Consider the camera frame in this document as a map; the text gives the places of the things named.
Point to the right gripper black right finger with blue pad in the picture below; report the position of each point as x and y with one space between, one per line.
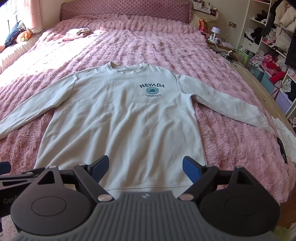
233 202

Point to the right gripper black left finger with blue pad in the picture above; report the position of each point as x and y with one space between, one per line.
58 201

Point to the red clothes heap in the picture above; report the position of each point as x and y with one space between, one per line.
275 66

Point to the folded pink clothes pile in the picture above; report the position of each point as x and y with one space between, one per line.
76 33

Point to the white garment at bed edge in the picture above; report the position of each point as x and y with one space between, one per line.
287 138

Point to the lilac storage box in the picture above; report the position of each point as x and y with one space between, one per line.
283 101

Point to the white Nevada sweatshirt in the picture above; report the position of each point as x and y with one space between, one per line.
140 116

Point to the teal storage bin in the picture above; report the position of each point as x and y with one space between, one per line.
262 77

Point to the green storage bin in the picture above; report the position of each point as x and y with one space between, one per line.
244 57

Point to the navy blue pillow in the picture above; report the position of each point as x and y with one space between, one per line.
16 30

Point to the orange plush toy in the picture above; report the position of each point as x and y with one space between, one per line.
24 36

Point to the pink fluffy bed blanket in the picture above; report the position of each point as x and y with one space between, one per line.
133 40

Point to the white table lamp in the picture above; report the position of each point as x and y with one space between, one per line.
215 32

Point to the red snack bag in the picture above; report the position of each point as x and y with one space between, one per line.
203 27

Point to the white open wardrobe shelf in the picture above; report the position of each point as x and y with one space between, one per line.
259 36

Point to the wooden bedside shelf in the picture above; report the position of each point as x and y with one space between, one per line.
201 15

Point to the hanging cream coat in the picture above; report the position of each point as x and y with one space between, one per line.
285 25

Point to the pink quilted headboard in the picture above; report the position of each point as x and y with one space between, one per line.
171 10

